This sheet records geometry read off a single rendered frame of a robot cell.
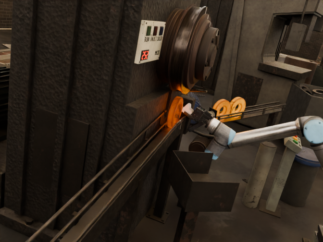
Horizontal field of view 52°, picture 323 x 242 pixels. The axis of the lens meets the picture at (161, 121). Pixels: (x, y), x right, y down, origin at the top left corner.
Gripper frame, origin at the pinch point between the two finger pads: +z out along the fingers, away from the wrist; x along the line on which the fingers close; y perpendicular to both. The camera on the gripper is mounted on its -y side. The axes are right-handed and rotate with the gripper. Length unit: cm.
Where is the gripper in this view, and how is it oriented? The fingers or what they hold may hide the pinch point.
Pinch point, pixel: (180, 108)
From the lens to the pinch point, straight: 202.0
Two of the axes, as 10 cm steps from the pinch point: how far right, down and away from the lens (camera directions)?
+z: -8.2, -5.5, 1.5
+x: -3.3, 2.5, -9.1
